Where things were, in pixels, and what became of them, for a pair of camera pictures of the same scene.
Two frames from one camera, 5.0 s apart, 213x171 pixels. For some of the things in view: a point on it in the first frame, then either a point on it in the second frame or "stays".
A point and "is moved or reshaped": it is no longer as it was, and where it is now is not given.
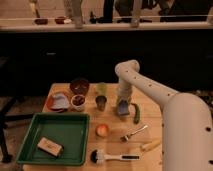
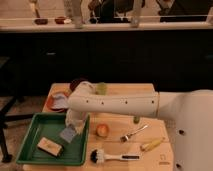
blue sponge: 123,108 is moved or reshaped
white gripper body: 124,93 to 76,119
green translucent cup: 101,89 stays
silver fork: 125,138 stays
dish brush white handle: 98,157 stays
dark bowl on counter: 41,21 stays
